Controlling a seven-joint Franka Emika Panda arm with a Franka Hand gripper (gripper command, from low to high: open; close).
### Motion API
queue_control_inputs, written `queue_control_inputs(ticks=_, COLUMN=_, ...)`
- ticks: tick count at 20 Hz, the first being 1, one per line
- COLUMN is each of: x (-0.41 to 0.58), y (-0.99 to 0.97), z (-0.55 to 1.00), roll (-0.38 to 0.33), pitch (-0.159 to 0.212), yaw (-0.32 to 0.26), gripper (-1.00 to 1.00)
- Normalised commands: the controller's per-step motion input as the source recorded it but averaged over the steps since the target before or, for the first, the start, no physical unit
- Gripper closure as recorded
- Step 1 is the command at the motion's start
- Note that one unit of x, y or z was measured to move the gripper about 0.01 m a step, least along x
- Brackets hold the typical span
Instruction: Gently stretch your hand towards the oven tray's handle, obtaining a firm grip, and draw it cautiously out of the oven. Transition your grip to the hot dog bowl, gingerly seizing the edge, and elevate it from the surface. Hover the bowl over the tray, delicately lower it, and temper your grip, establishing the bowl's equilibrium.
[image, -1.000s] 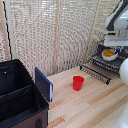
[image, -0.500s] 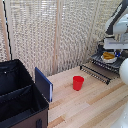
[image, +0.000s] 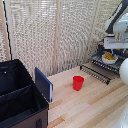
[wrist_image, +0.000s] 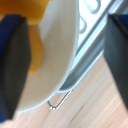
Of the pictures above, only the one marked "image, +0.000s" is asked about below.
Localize red plastic cup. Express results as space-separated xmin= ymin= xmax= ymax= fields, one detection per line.
xmin=72 ymin=75 xmax=85 ymax=92

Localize blue flat book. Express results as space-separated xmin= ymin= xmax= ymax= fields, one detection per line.
xmin=34 ymin=66 xmax=54 ymax=103

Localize thin black pole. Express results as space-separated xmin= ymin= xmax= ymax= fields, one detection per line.
xmin=1 ymin=0 xmax=13 ymax=62

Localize black wire rack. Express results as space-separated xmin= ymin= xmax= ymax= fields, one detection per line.
xmin=79 ymin=64 xmax=113 ymax=85

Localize white bowl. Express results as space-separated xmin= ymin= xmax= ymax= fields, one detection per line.
xmin=101 ymin=53 xmax=119 ymax=65

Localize black fabric storage box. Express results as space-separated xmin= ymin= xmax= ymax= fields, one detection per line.
xmin=0 ymin=59 xmax=50 ymax=128

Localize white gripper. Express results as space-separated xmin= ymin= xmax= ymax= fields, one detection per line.
xmin=103 ymin=35 xmax=128 ymax=58

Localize wooden screen post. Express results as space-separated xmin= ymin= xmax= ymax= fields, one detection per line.
xmin=51 ymin=0 xmax=65 ymax=76

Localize woven bamboo blind screen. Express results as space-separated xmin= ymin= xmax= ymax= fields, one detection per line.
xmin=0 ymin=0 xmax=128 ymax=79

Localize black oven tray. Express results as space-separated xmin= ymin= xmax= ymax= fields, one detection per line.
xmin=89 ymin=52 xmax=126 ymax=73

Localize yellow food pieces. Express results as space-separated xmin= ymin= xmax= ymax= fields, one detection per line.
xmin=103 ymin=51 xmax=116 ymax=61

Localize black toaster oven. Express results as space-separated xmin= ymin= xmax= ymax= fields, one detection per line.
xmin=96 ymin=36 xmax=128 ymax=80

